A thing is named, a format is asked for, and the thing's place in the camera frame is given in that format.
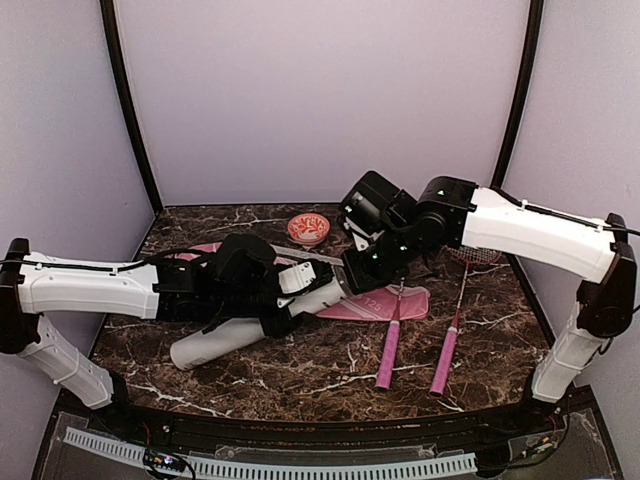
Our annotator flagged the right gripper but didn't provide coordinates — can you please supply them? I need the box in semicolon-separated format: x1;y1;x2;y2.
339;222;421;295

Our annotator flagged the white shuttlecock tube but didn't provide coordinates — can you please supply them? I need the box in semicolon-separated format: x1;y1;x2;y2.
170;278;353;370

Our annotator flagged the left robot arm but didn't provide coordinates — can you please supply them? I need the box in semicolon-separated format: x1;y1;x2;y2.
1;235;332;436

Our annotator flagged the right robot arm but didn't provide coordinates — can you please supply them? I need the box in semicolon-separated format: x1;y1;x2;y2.
339;171;637;434

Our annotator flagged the right red badminton racket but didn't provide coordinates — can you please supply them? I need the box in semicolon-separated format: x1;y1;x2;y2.
429;246;501;397

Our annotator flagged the red badminton racket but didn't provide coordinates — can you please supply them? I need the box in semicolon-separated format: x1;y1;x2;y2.
429;246;501;397
376;280;405;390

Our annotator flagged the left red badminton racket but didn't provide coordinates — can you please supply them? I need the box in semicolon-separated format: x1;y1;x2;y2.
376;280;405;390

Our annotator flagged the red white patterned bowl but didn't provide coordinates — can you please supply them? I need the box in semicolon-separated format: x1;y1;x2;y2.
287;213;330;246

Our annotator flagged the pink racket bag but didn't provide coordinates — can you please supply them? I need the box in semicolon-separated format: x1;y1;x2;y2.
174;239;432;324

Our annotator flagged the white cable tray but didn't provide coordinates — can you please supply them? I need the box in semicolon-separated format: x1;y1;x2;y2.
63;427;478;479

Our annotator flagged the right black frame post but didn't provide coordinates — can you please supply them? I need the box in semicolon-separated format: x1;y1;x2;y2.
489;0;545;190

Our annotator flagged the black frame post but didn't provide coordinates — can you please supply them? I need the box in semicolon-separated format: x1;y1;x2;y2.
99;0;164;216
489;0;545;190

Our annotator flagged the left black frame post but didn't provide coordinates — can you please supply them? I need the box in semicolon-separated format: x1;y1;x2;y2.
99;0;164;216

